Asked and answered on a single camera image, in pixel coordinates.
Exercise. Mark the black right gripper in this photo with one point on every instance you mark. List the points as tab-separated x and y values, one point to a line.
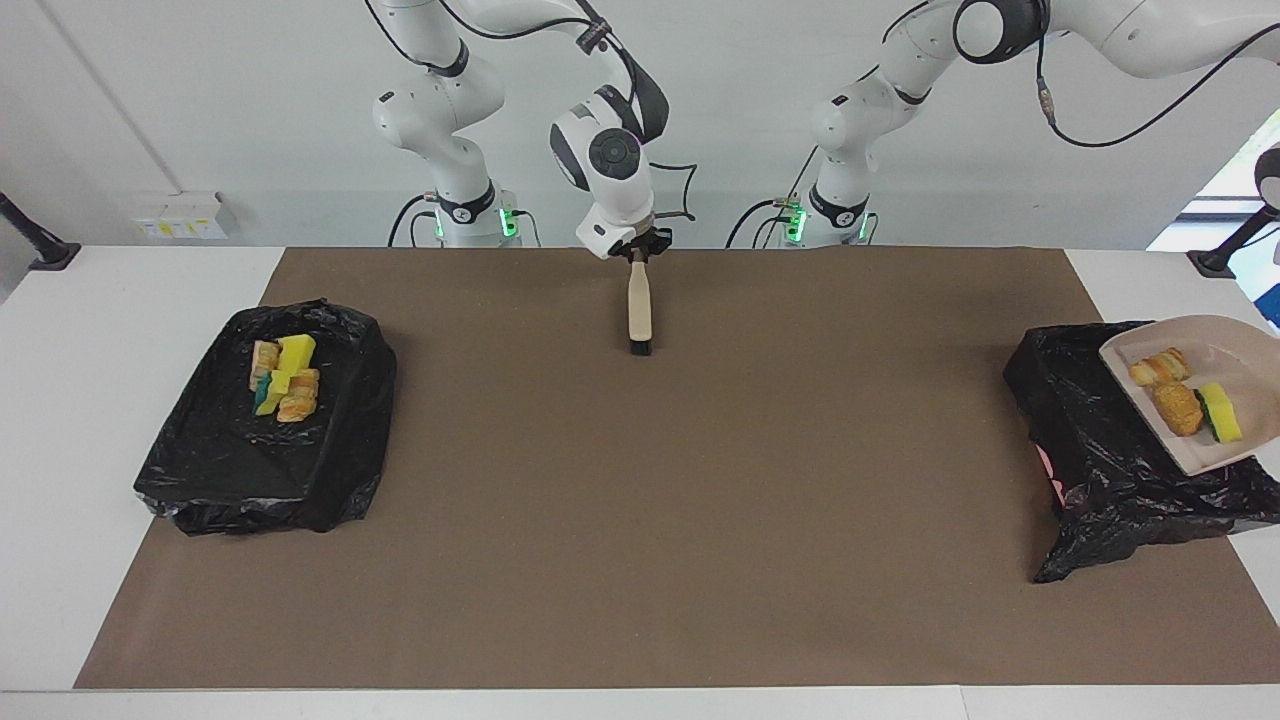
645	240

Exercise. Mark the beige hand brush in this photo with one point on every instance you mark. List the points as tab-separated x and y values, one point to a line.
640	310

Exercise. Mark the yellow sponge wedge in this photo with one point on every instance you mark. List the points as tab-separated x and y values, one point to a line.
296	352

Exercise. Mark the crusty bread chunk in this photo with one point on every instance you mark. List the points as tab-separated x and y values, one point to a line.
300	396
264	363

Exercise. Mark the yellow sponge with green pad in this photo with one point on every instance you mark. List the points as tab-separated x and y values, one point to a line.
268	392

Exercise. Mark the toy croissant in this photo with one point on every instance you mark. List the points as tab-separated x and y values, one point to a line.
1160	367

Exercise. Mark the brown round bread roll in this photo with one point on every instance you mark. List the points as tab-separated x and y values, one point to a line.
1178	408

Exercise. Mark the large yellow sponge piece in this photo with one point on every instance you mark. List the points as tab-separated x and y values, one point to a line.
1222	413

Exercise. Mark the beige plastic dustpan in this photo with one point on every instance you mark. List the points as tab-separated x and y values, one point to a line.
1250	360

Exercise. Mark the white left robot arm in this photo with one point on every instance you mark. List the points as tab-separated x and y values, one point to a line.
860	110

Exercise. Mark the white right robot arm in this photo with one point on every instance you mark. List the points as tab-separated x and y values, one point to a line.
440	100

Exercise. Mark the black bag lined pink bin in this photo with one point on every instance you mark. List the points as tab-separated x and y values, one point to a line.
1100	460

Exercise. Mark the brown table mat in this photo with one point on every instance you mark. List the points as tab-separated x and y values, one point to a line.
650	620

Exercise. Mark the black clamp stand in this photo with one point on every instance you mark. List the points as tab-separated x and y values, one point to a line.
1235	245
35	245

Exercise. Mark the bright window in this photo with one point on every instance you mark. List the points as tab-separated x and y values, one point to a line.
1240	190

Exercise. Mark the white wall socket box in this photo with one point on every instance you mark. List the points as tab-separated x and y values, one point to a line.
180	215

